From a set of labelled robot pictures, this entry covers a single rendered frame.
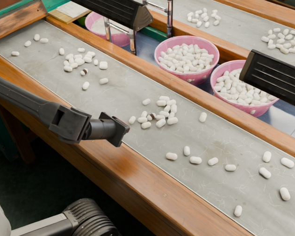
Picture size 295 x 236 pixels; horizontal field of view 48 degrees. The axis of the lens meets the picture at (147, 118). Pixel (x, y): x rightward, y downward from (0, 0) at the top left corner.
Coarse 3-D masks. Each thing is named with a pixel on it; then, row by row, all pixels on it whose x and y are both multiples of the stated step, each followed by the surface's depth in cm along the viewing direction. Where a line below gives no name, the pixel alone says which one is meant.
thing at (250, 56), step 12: (252, 60) 80; (264, 60) 78; (276, 60) 77; (252, 72) 80; (264, 72) 79; (276, 72) 77; (288, 72) 76; (252, 84) 81; (264, 84) 79; (276, 84) 77; (288, 84) 76; (276, 96) 78; (288, 96) 76
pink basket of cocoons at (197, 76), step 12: (180, 36) 147; (192, 36) 146; (156, 48) 141; (204, 48) 146; (216, 48) 139; (156, 60) 135; (216, 60) 135; (168, 72) 133; (204, 72) 130; (192, 84) 136
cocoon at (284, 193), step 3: (282, 189) 94; (285, 189) 93; (282, 192) 93; (285, 192) 93; (288, 192) 93; (282, 195) 93; (285, 195) 92; (288, 195) 92; (282, 198) 93; (285, 198) 92; (288, 198) 92
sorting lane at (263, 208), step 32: (32, 32) 159; (64, 32) 158; (32, 64) 142; (64, 96) 127; (96, 96) 126; (128, 96) 125; (160, 128) 114; (192, 128) 113; (224, 128) 113; (160, 160) 105; (224, 160) 104; (256, 160) 103; (224, 192) 96; (256, 192) 95; (256, 224) 89; (288, 224) 88
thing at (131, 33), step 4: (104, 20) 141; (108, 20) 142; (104, 24) 143; (108, 24) 142; (112, 24) 141; (108, 28) 144; (116, 28) 140; (120, 28) 139; (108, 32) 145; (124, 32) 137; (128, 32) 136; (132, 32) 134; (108, 36) 147; (132, 36) 135; (108, 40) 148; (132, 40) 136; (132, 44) 138; (132, 48) 139; (132, 52) 141; (136, 52) 141
